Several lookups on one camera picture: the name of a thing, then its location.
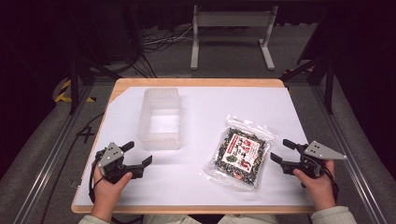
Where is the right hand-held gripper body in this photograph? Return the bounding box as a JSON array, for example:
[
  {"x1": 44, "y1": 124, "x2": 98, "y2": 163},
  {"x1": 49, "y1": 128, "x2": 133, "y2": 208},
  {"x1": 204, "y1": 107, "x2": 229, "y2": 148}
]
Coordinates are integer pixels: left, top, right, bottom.
[{"x1": 281, "y1": 140, "x2": 347, "y2": 180}]

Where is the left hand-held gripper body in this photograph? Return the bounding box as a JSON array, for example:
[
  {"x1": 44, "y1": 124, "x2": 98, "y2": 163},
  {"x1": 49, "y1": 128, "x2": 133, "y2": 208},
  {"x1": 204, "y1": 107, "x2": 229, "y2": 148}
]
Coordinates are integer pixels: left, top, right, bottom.
[{"x1": 95, "y1": 141, "x2": 146, "y2": 185}]

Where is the clear snack packet red label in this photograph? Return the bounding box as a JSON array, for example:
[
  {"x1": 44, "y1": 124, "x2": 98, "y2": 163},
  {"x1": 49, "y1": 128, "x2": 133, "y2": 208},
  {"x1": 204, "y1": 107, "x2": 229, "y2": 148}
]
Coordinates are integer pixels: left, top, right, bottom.
[{"x1": 202, "y1": 114, "x2": 278, "y2": 191}]

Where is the clear plastic container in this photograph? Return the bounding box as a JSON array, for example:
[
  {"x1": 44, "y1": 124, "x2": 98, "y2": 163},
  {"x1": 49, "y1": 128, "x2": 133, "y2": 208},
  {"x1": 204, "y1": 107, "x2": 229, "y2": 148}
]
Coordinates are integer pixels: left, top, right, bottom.
[{"x1": 136, "y1": 87, "x2": 184, "y2": 151}]

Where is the person's right hand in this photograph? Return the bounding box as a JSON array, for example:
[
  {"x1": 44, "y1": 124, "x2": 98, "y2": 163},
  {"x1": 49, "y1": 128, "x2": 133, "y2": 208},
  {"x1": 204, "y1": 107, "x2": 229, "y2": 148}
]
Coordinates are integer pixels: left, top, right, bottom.
[{"x1": 292, "y1": 160, "x2": 338, "y2": 213}]

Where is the person's left hand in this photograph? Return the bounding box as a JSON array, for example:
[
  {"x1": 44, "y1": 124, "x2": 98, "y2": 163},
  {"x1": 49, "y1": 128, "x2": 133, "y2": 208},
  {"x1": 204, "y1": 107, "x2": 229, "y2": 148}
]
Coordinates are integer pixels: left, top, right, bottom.
[{"x1": 91, "y1": 167, "x2": 134, "y2": 223}]

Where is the black metal stand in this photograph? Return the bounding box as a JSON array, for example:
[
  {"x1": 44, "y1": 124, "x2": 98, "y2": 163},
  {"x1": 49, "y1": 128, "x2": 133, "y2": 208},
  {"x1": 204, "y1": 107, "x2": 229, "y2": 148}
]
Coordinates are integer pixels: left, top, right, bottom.
[
  {"x1": 279, "y1": 55, "x2": 336, "y2": 115},
  {"x1": 68, "y1": 55, "x2": 123, "y2": 116}
]

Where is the yellow black striped tape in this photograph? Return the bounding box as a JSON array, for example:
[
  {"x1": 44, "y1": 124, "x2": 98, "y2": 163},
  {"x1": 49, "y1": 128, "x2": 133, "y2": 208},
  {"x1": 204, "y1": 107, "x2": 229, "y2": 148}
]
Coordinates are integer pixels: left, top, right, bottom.
[{"x1": 54, "y1": 78, "x2": 96, "y2": 104}]

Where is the white table sheet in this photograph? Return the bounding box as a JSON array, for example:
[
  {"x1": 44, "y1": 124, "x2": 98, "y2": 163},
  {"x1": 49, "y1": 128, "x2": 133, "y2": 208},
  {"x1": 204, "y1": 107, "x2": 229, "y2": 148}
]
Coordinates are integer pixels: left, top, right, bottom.
[{"x1": 74, "y1": 86, "x2": 314, "y2": 207}]

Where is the white metal stand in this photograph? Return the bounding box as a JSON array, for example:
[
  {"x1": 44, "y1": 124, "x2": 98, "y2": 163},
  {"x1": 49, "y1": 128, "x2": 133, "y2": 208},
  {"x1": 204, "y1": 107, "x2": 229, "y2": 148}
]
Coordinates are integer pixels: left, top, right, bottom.
[{"x1": 190, "y1": 4, "x2": 279, "y2": 71}]

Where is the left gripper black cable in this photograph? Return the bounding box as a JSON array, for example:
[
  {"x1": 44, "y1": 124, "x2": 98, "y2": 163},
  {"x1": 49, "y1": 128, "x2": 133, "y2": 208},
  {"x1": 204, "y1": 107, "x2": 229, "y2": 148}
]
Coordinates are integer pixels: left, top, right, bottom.
[{"x1": 88, "y1": 151, "x2": 105, "y2": 203}]

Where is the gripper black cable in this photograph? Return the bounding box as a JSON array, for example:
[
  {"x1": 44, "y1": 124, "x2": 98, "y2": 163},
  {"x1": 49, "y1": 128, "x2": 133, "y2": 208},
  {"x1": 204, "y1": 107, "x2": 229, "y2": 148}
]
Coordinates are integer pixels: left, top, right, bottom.
[
  {"x1": 323, "y1": 167, "x2": 341, "y2": 203},
  {"x1": 88, "y1": 151, "x2": 105, "y2": 203}
]

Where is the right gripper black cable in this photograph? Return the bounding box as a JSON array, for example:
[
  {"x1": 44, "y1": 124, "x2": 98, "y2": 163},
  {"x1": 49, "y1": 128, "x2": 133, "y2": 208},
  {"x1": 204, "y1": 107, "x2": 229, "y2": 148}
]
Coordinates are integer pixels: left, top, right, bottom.
[{"x1": 323, "y1": 167, "x2": 341, "y2": 203}]

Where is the aluminium rail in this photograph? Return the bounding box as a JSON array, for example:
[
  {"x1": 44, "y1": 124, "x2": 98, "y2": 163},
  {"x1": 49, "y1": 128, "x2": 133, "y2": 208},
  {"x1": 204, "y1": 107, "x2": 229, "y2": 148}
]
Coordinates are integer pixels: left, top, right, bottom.
[
  {"x1": 11, "y1": 84, "x2": 95, "y2": 224},
  {"x1": 310, "y1": 84, "x2": 389, "y2": 224}
]

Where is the black floor cable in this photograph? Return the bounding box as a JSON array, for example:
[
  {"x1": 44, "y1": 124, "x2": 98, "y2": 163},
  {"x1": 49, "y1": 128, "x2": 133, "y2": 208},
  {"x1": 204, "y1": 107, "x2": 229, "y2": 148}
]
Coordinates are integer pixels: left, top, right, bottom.
[{"x1": 38, "y1": 113, "x2": 106, "y2": 224}]

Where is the bundle of floor cables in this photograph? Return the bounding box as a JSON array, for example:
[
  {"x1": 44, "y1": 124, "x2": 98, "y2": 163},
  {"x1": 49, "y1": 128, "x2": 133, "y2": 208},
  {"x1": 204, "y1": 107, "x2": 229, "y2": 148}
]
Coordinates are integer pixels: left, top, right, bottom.
[{"x1": 142, "y1": 25, "x2": 194, "y2": 53}]

